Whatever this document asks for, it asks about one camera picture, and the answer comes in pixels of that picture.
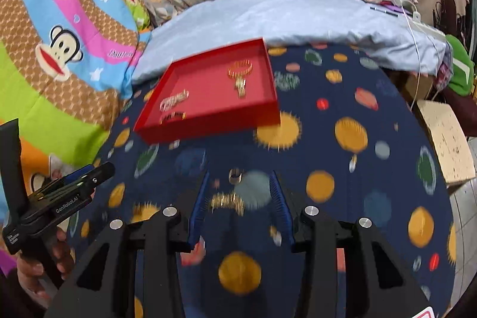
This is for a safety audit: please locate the red tray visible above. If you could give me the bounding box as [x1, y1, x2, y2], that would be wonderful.
[133, 37, 281, 145]

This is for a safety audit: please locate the dark pen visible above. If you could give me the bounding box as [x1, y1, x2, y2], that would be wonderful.
[370, 6, 399, 18]

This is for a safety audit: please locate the white power strip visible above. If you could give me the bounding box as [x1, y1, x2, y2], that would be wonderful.
[403, 13, 448, 42]

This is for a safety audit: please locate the gold wristwatch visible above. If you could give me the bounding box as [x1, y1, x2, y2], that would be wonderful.
[234, 77, 249, 99]

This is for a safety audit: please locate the beige speckled box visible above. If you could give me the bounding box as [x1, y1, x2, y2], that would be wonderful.
[415, 99, 477, 187]

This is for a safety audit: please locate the white cable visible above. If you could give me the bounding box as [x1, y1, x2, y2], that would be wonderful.
[368, 0, 425, 112]

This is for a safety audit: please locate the gold beaded bracelet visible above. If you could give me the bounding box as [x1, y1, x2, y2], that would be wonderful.
[209, 192, 247, 217]

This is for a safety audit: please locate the light blue pillow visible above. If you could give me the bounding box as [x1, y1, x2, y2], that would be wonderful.
[131, 0, 452, 87]

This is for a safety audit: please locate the dark blue planet-print blanket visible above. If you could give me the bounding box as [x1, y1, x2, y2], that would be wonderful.
[67, 41, 460, 318]

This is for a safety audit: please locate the black metal rack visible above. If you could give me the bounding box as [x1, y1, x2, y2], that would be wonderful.
[431, 0, 471, 37]

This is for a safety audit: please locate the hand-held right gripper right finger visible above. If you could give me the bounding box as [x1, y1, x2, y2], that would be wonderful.
[269, 170, 435, 318]

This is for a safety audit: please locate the silver and gold bracelet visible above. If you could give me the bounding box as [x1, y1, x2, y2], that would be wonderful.
[159, 89, 191, 112]

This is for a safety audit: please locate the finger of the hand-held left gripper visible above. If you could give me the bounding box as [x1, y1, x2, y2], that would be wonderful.
[61, 165, 94, 182]
[32, 162, 116, 203]

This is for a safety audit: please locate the gold bangle bracelet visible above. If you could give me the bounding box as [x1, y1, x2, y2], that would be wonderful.
[227, 58, 254, 80]

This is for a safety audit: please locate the green cloth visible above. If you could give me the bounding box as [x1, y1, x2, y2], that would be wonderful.
[445, 34, 476, 97]

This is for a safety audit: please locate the person's left hand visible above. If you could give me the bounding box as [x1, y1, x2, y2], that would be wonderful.
[17, 229, 76, 301]

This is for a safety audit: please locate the small jewel at tray edge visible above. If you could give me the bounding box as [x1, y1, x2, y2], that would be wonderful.
[159, 110, 187, 125]

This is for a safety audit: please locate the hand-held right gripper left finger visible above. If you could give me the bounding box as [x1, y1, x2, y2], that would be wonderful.
[45, 170, 210, 318]

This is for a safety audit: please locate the colourful cartoon monkey blanket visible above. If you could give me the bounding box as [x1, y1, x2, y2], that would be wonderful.
[0, 0, 154, 268]

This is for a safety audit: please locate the red and white card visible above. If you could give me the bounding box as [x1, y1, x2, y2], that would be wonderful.
[411, 306, 437, 318]

